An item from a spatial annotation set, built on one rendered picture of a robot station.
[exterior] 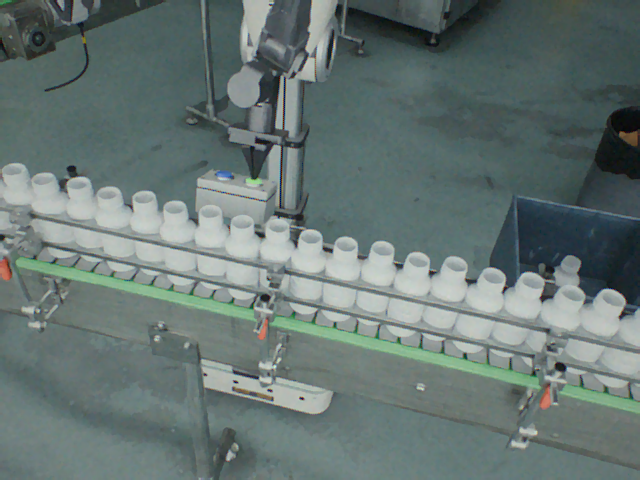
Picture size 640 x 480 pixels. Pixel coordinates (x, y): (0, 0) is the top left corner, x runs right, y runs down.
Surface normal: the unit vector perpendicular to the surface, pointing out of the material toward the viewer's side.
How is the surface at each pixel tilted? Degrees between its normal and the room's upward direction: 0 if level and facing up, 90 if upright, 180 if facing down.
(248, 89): 70
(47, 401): 0
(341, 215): 0
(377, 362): 90
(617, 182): 93
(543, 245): 90
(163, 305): 90
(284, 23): 100
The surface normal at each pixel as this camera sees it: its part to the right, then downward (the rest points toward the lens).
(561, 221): -0.22, 0.65
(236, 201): -0.18, 0.36
